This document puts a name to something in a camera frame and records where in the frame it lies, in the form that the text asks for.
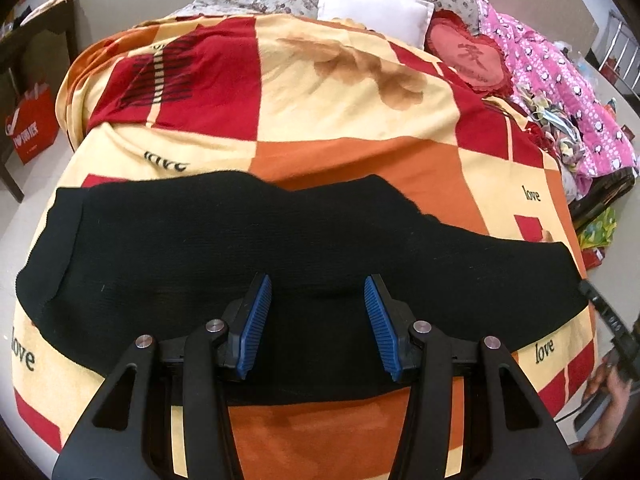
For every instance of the black pants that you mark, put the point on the black pants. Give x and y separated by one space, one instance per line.
310 240

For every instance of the pink printed quilt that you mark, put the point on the pink printed quilt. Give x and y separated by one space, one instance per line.
560 75

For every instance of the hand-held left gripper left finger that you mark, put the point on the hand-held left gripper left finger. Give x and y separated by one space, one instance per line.
255 327

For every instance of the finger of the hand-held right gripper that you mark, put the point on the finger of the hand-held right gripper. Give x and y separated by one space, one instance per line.
602 310

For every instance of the dark wooden table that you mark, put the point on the dark wooden table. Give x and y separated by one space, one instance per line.
47 25

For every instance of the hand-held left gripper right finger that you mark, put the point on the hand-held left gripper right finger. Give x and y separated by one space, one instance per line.
381 327

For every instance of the metal rack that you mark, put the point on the metal rack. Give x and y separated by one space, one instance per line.
625 50

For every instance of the multicoloured cloth pile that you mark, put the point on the multicoloured cloth pile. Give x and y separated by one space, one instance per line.
557 130

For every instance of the dark wooden bed frame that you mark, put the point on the dark wooden bed frame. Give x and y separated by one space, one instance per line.
602 192

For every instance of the checkered red orange yellow blanket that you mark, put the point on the checkered red orange yellow blanket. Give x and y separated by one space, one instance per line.
325 110

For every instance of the red paper shopping bag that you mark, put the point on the red paper shopping bag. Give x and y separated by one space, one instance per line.
32 122

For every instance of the person's right hand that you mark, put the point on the person's right hand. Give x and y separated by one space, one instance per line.
607 395

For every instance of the red heart cushion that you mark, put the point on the red heart cushion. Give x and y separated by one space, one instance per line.
467 50

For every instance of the green yellow cloth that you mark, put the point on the green yellow cloth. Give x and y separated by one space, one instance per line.
597 230

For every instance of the white pillow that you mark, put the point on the white pillow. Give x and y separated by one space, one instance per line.
372 2

